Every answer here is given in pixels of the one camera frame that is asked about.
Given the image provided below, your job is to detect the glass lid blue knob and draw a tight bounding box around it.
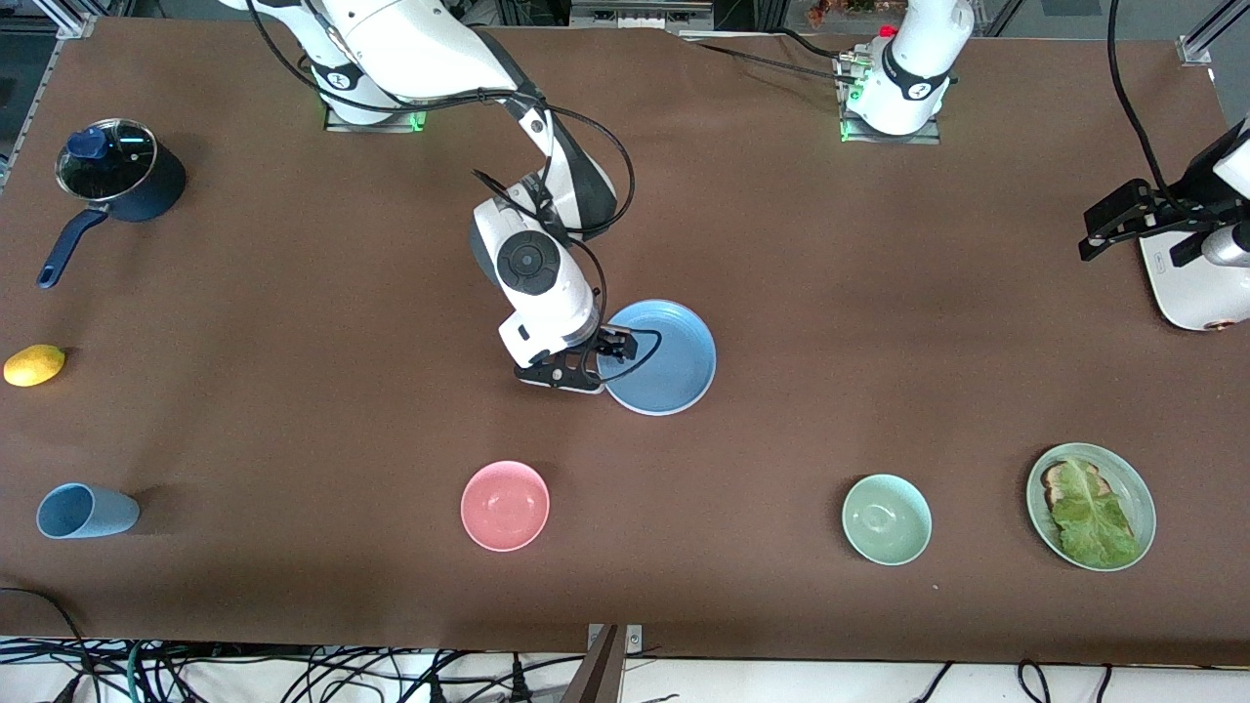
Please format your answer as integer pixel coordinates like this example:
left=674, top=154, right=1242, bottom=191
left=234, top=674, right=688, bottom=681
left=55, top=118, right=158, bottom=203

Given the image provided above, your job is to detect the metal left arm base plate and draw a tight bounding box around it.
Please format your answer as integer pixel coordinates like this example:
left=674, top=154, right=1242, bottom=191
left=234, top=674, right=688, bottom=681
left=837, top=54, right=942, bottom=145

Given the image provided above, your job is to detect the blue plate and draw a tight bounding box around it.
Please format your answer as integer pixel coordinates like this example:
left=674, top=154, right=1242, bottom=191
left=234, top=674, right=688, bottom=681
left=598, top=299, right=718, bottom=418

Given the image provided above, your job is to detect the dark metal post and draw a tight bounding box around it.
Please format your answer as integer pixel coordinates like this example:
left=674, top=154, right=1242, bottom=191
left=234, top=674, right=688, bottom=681
left=560, top=625, right=626, bottom=703

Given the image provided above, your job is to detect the toasted bread slice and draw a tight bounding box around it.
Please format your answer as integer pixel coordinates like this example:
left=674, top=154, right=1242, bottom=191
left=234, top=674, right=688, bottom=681
left=1040, top=461, right=1111, bottom=511

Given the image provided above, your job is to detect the aluminium frame profile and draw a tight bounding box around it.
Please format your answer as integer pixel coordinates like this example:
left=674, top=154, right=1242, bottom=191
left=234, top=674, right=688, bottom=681
left=1177, top=0, right=1250, bottom=67
left=29, top=0, right=99, bottom=40

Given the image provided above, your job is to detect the green plate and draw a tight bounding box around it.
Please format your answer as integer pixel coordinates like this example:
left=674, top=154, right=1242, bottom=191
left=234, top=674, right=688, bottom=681
left=1025, top=442, right=1158, bottom=573

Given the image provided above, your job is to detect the yellow lemon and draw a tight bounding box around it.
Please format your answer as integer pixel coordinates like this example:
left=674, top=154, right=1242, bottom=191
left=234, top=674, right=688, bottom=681
left=3, top=344, right=67, bottom=389

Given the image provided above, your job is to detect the blue cup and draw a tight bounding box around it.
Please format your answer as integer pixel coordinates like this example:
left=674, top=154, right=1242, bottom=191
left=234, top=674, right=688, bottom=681
left=35, top=482, right=141, bottom=541

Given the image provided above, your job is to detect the metal table bracket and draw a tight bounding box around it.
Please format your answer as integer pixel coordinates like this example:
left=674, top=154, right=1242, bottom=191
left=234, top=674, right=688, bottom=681
left=586, top=623, right=646, bottom=653

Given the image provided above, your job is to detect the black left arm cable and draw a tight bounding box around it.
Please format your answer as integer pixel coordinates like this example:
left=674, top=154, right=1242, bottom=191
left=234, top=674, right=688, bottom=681
left=1106, top=0, right=1173, bottom=196

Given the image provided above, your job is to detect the dark blue saucepan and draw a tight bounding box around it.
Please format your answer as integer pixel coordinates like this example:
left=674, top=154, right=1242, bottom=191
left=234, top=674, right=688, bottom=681
left=36, top=117, right=188, bottom=290

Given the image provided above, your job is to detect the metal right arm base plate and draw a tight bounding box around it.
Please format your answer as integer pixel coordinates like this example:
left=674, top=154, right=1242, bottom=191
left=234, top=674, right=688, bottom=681
left=323, top=98, right=432, bottom=134

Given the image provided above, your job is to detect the grey metal box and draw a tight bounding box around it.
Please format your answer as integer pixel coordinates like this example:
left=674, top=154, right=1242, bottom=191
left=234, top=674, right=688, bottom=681
left=569, top=0, right=716, bottom=32

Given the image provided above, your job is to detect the brown table mat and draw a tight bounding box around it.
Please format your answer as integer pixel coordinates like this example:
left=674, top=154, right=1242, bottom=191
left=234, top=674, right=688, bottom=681
left=0, top=18, right=1250, bottom=665

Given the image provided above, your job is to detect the black base cable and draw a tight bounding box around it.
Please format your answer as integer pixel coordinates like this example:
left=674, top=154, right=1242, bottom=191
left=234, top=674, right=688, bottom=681
left=681, top=27, right=865, bottom=81

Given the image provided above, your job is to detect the green lettuce leaf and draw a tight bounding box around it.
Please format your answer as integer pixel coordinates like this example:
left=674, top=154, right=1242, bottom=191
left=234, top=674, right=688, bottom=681
left=1050, top=459, right=1140, bottom=570

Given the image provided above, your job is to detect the pink bowl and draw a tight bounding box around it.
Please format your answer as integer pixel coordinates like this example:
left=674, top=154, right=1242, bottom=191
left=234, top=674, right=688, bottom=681
left=460, top=460, right=551, bottom=554

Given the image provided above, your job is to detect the green bowl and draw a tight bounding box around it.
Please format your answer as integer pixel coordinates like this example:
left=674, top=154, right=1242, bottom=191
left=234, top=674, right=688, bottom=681
left=841, top=474, right=934, bottom=567

